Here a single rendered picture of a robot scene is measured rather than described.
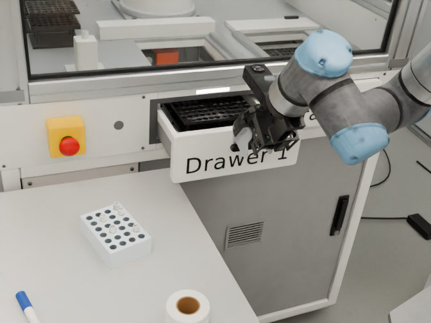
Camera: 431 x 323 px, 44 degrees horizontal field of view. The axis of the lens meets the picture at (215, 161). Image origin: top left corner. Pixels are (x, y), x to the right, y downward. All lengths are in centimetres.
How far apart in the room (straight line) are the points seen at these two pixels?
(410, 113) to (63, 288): 63
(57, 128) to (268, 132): 42
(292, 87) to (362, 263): 152
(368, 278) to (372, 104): 146
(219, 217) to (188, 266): 47
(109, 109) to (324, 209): 76
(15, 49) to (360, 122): 64
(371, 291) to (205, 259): 124
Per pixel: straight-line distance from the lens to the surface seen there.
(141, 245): 99
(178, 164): 107
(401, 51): 146
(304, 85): 81
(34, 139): 117
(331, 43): 80
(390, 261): 233
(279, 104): 87
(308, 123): 137
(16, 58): 109
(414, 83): 85
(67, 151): 110
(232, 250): 156
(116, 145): 121
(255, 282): 170
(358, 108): 79
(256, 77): 98
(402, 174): 292
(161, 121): 118
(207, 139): 107
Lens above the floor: 145
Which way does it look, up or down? 32 degrees down
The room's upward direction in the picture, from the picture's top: 6 degrees clockwise
